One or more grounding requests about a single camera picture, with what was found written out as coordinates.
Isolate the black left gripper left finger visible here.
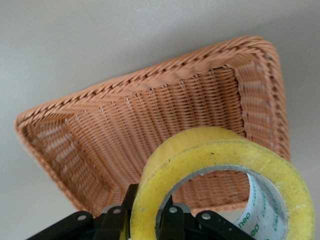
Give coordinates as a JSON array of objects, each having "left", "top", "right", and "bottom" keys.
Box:
[{"left": 27, "top": 184, "right": 139, "bottom": 240}]

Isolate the clear yellowish tape roll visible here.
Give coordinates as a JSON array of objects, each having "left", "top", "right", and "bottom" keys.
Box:
[{"left": 129, "top": 126, "right": 316, "bottom": 240}]

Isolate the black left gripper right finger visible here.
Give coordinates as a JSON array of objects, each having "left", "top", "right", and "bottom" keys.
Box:
[{"left": 155, "top": 195, "right": 256, "bottom": 240}]

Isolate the brown wicker basket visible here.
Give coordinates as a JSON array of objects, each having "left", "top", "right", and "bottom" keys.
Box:
[{"left": 13, "top": 36, "right": 292, "bottom": 218}]

